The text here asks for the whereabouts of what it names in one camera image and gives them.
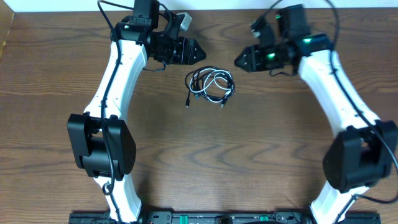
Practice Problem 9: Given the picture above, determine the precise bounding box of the black USB cable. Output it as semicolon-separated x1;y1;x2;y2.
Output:
184;65;236;109

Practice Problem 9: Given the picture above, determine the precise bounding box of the white USB cable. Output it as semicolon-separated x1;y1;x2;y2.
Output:
194;67;234;104

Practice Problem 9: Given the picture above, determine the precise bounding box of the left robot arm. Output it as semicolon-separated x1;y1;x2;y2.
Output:
67;1;206;223

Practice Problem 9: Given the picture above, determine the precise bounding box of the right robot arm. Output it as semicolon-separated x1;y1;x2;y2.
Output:
234;4;397;223

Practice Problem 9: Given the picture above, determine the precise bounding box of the wooden panel at left edge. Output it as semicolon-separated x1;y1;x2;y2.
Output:
0;0;15;57

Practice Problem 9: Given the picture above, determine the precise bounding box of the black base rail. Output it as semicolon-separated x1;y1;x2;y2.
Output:
68;210;382;224

